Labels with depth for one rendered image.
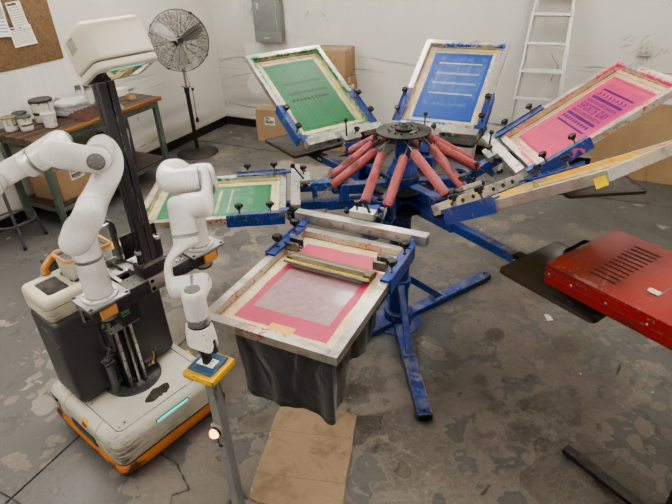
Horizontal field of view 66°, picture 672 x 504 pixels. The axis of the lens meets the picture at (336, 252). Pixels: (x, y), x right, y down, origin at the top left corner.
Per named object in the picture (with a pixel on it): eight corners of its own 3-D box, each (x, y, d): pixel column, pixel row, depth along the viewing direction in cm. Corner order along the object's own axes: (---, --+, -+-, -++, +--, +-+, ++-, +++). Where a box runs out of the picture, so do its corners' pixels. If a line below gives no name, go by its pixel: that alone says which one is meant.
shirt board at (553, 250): (648, 300, 216) (653, 284, 212) (589, 338, 197) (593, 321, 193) (427, 194, 313) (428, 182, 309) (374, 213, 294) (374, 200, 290)
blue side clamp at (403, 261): (391, 294, 214) (391, 280, 211) (379, 291, 216) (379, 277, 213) (414, 259, 237) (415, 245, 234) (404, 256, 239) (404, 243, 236)
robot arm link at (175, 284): (199, 230, 174) (209, 291, 178) (159, 235, 172) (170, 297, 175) (197, 233, 166) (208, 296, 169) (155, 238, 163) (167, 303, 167)
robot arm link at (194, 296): (180, 271, 173) (209, 267, 174) (186, 297, 178) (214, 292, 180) (179, 297, 160) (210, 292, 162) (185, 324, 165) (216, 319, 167)
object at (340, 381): (337, 423, 210) (333, 342, 188) (329, 420, 211) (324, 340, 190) (380, 352, 245) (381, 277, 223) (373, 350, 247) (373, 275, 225)
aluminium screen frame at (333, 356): (337, 366, 177) (336, 358, 175) (200, 323, 200) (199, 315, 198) (412, 255, 237) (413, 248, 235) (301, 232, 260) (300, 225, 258)
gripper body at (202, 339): (178, 322, 169) (185, 349, 175) (203, 330, 165) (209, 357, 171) (193, 309, 175) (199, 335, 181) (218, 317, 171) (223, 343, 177)
